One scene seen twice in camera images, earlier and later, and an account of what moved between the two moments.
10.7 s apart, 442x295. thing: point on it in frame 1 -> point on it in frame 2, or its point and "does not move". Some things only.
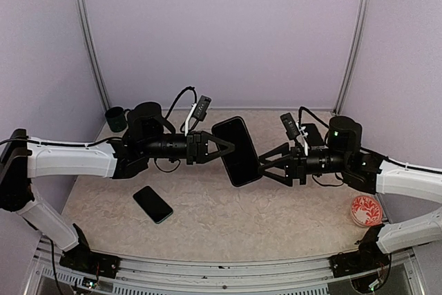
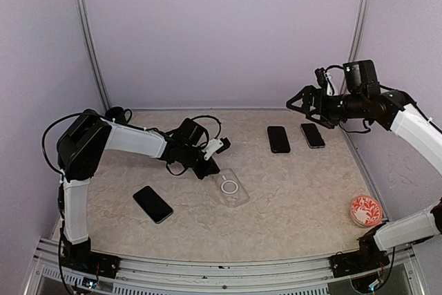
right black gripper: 299,164 -> 310,92
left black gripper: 197,147 -> 210,168
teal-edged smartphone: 156,207 does not move
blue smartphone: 314,137 does not move
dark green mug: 115,116 does not move
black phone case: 242,161 -> 278,139
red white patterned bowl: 367,211 does not move
